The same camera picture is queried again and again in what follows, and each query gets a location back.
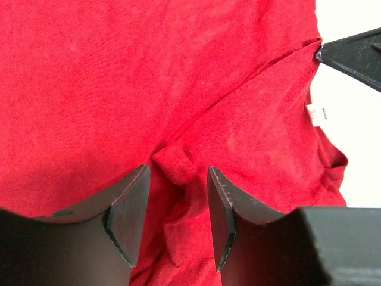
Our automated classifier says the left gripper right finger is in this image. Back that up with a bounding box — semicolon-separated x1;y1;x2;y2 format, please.
208;167;380;285

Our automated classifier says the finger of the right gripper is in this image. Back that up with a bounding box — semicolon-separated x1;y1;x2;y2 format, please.
315;28;381;92

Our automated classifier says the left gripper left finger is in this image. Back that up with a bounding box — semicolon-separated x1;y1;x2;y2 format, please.
1;165;151;285

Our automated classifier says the red t shirt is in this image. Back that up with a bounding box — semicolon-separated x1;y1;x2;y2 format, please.
1;1;348;285

